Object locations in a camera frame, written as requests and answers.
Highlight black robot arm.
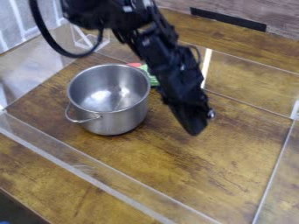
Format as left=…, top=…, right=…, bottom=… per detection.
left=60, top=0, right=215, bottom=136

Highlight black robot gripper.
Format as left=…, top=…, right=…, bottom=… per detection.
left=128, top=24, right=215, bottom=136

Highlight green bumpy toy gourd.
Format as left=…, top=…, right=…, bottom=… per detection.
left=139, top=64, right=160, bottom=87

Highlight pink red spoon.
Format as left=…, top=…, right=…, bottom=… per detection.
left=127, top=63, right=142, bottom=67

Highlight black cable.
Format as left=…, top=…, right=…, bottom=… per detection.
left=28, top=0, right=106, bottom=59

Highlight stainless steel pot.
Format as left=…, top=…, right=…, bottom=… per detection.
left=64, top=64, right=151, bottom=136

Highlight clear acrylic corner bracket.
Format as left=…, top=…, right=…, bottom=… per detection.
left=69, top=24, right=110, bottom=51

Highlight black strip on wall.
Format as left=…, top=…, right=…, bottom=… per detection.
left=191, top=7, right=267, bottom=32

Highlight clear acrylic enclosure wall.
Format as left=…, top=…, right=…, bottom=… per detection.
left=0, top=20, right=299, bottom=224

